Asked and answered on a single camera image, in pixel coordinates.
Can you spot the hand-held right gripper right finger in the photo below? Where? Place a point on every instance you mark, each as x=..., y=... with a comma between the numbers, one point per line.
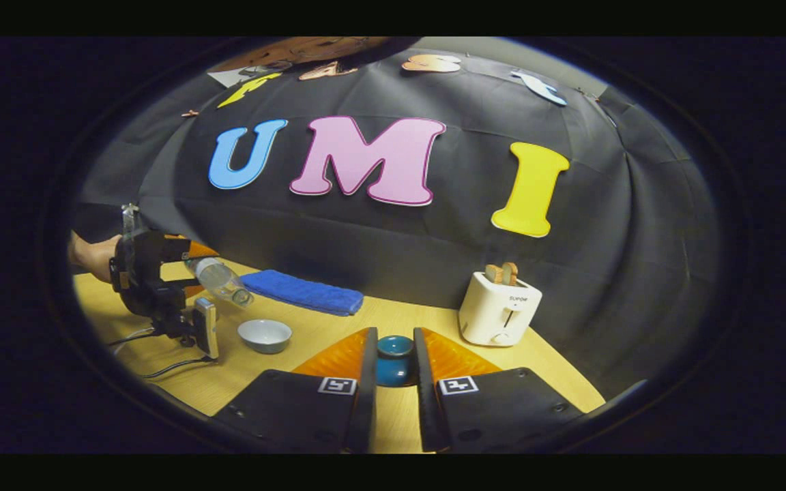
x=426, y=389

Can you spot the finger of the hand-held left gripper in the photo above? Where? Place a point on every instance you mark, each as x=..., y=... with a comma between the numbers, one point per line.
x=192, y=247
x=194, y=291

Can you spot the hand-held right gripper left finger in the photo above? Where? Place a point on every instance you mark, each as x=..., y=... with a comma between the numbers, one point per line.
x=366, y=389

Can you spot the clear water bottle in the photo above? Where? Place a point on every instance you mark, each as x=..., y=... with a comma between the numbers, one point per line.
x=219, y=279

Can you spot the dark teal teacup lid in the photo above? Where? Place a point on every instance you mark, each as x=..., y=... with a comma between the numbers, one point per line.
x=395, y=361

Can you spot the pale teacup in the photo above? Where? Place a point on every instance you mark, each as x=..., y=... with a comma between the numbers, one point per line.
x=265, y=335

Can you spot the white toaster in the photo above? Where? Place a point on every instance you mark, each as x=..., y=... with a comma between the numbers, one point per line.
x=499, y=314

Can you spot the blue towel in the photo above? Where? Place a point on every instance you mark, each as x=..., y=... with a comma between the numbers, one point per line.
x=301, y=292

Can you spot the black backdrop cloth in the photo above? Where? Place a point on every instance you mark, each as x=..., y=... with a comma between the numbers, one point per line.
x=434, y=259

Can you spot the toast slice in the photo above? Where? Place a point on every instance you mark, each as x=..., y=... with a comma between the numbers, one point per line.
x=493, y=274
x=510, y=273

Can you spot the brown patterned object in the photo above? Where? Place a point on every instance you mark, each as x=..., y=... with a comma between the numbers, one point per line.
x=304, y=53

